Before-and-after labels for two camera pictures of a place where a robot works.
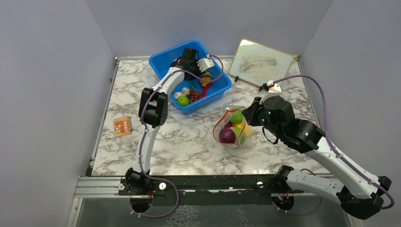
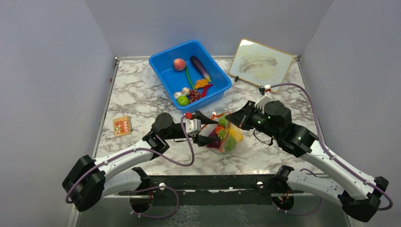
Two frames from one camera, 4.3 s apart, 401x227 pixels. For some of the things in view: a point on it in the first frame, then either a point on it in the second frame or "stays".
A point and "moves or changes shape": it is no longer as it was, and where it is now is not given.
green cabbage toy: (240, 136) to (230, 143)
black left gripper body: (194, 69) to (177, 134)
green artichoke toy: (237, 117) moves or changes shape
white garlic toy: (185, 91) stays
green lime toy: (183, 100) stays
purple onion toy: (226, 135) to (216, 144)
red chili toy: (205, 89) stays
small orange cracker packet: (122, 126) stays
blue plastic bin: (161, 63) stays
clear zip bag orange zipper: (231, 128) moves or changes shape
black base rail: (261, 190) stays
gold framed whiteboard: (257, 64) stays
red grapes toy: (195, 95) stays
